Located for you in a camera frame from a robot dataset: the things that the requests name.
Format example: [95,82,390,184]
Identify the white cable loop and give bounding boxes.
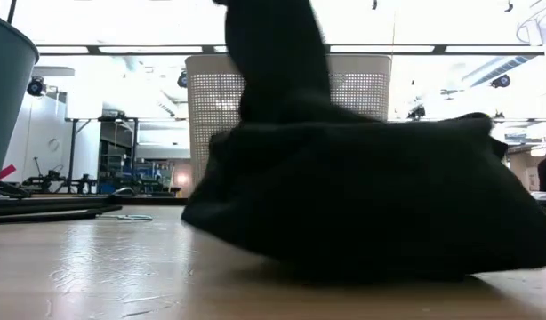
[98,213,155,223]

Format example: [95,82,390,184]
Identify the black-framed background table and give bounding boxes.
[64,116,188,195]

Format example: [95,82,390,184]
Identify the clear plastic container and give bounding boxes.
[516,0,546,70]

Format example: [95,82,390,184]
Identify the white perforated laundry basket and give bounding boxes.
[185,53,393,188]

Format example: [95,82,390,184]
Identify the teal plastic bucket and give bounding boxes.
[0,11,41,202]

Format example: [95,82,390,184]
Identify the black flat cable bundle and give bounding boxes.
[0,195,124,225]

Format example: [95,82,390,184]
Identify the black cloth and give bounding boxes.
[181,0,546,283]

